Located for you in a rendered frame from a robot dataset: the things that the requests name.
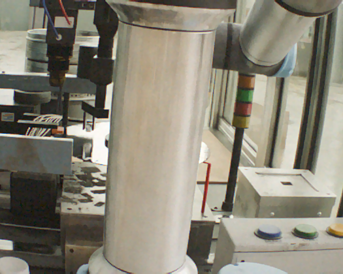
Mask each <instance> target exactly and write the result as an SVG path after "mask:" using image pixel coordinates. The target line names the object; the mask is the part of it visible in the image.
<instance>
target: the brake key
mask: <svg viewBox="0 0 343 274"><path fill-rule="evenodd" d="M280 231H281V229H279V227H277V226H275V225H269V224H262V225H261V226H259V227H258V229H257V233H258V234H259V235H260V234H261V235H262V236H265V237H278V236H280Z"/></svg>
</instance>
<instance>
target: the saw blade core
mask: <svg viewBox="0 0 343 274"><path fill-rule="evenodd" d="M108 132H109V123H96V128H95V130H94V131H92V132H86V130H82V124H80V125H73V126H70V127H66V128H64V131H63V134H55V135H54V136H55V137H56V138H66V139H73V155H72V157H77V158H78V159H82V160H85V161H88V162H90V163H93V164H94V163H96V164H99V165H103V166H107V158H108V156H107V149H108V145H107V144H106V143H105V141H104V140H105V135H106V134H108ZM209 156H210V150H209V148H208V147H207V146H206V145H205V144H204V143H202V145H201V154H200V159H199V164H200V163H202V162H203V161H206V160H207V159H208V158H209ZM87 157H89V158H90V159H84V158H87Z"/></svg>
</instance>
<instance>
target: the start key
mask: <svg viewBox="0 0 343 274"><path fill-rule="evenodd" d="M295 233H297V234H299V235H301V236H306V237H308V236H314V235H315V234H316V228H315V227H314V226H311V225H309V224H298V225H296V226H295Z"/></svg>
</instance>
